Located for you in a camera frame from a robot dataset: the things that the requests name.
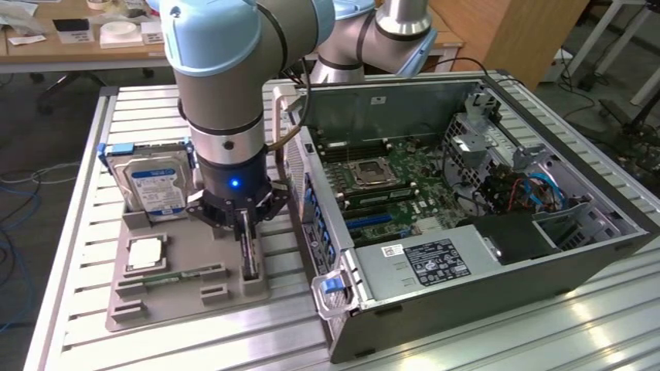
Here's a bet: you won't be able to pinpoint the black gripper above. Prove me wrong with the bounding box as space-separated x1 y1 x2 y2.
184 148 291 243

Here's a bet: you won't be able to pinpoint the green graphics card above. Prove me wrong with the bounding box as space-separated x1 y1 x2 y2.
238 208 263 282

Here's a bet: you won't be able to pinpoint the hard disk with blue carrier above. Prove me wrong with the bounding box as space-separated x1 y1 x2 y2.
96 141 199 225

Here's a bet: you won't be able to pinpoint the silver CPU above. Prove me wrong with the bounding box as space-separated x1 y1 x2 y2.
127 238 168 271

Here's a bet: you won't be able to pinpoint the green RAM stick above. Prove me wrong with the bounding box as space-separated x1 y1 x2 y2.
354 190 416 206
142 268 207 285

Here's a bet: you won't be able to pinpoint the black RAM slot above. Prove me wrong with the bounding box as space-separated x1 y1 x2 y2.
324 148 392 158
344 195 420 212
338 180 416 197
326 152 394 163
322 144 390 154
320 139 390 150

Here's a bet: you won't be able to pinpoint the black expansion slot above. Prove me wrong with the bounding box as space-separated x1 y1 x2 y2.
344 209 390 220

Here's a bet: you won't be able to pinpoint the blue expansion slot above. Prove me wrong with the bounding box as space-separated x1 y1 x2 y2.
348 216 394 230

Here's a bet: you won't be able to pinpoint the silver CPU socket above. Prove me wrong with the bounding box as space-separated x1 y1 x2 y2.
348 158 399 190

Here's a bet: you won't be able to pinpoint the grey parts rack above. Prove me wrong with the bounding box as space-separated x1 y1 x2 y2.
106 185 274 334

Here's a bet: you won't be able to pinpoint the blue case latch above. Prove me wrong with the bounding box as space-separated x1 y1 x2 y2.
319 270 346 298

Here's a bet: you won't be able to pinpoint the green motherboard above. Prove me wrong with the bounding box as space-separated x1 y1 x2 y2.
312 134 468 248

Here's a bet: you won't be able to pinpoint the silver power supply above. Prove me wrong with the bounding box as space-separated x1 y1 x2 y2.
354 225 506 303

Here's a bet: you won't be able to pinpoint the black office chair base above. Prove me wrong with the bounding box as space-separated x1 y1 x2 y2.
30 68 156 116

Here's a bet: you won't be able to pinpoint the small white box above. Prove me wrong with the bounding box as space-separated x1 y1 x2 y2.
139 21 167 46

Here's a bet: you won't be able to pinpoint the white box with tape roll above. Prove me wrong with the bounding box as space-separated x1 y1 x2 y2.
98 21 146 49

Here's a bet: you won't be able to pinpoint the perforated metal drive cage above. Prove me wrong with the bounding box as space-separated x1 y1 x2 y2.
442 91 520 165

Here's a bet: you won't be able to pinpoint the black and white box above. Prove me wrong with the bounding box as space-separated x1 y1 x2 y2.
52 18 95 45

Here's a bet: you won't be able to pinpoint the white paper label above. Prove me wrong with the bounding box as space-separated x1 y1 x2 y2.
7 34 48 46

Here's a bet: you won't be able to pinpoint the open grey PC case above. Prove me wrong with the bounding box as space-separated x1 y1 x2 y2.
271 70 652 365

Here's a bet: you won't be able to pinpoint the clear plastic bags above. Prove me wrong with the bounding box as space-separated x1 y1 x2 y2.
0 0 51 36

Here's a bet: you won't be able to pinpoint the silver disk bay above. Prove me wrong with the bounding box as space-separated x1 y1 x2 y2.
531 192 623 252

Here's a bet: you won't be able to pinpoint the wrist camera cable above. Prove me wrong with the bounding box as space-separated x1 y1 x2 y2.
266 57 314 186

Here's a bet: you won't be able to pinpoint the white floor cable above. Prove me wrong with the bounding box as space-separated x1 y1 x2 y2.
0 160 83 186

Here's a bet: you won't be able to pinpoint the blue floor cable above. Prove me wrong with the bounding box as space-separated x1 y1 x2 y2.
0 184 43 333

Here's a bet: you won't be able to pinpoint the black cable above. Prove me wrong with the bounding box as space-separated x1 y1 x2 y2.
435 56 528 87

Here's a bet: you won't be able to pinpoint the blue disk wire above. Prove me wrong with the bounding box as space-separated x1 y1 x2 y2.
518 172 571 213

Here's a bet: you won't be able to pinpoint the white table frame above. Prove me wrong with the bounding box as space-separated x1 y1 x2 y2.
564 0 660 106

